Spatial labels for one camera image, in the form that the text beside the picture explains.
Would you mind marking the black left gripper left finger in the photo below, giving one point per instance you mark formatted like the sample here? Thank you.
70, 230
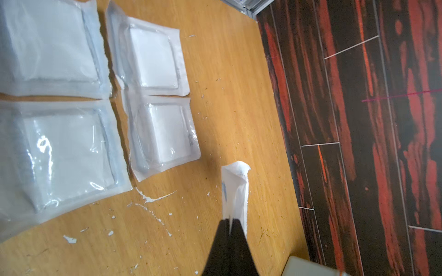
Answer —
218, 259

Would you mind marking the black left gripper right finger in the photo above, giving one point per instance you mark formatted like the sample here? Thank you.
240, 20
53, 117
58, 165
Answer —
241, 260

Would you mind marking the pink medicine chest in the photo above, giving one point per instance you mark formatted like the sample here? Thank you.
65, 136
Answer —
300, 267

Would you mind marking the white gauze packet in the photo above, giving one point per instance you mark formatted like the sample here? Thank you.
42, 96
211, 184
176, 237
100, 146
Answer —
161, 131
53, 48
146, 57
235, 192
57, 157

